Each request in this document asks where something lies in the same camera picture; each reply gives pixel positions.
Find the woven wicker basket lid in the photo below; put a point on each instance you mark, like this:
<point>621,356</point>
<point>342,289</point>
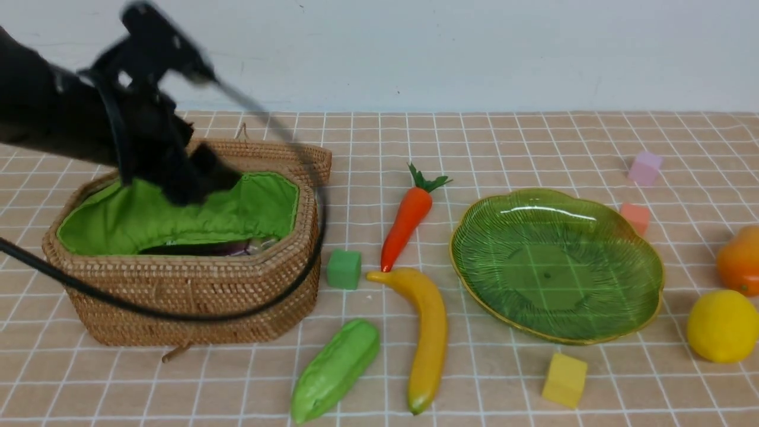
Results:
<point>307,161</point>

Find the orange toy carrot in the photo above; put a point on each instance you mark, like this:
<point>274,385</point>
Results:
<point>412,210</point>

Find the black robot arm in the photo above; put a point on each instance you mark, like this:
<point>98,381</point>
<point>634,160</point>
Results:
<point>50,109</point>

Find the yellow foam cube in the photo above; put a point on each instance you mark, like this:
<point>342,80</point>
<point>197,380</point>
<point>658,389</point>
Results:
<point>565,380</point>

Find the orange toy persimmon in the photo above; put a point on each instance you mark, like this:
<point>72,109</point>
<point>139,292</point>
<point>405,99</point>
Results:
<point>737,262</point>

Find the yellow toy lemon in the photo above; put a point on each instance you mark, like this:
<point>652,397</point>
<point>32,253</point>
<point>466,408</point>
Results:
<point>723,326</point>

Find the green fabric basket liner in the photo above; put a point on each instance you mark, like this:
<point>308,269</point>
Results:
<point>122,220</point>

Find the green foam cube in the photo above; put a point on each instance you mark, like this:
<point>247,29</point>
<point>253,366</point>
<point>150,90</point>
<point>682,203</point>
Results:
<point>344,269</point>

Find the red foam cube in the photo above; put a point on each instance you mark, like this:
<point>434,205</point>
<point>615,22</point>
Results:
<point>637,215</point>

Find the pink foam cube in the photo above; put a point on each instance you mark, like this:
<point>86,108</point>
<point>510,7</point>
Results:
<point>645,169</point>

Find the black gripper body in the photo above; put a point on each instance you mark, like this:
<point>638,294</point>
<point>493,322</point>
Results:
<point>150,140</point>

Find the green glass leaf plate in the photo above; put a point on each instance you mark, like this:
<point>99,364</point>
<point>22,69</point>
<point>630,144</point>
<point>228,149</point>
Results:
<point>561,268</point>

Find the yellow toy banana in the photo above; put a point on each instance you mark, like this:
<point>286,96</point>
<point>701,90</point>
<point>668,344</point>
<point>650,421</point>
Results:
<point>432,342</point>

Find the green toy cucumber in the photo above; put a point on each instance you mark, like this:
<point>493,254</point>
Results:
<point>334,371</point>

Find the purple toy eggplant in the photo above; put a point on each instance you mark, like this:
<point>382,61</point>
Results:
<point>222,249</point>

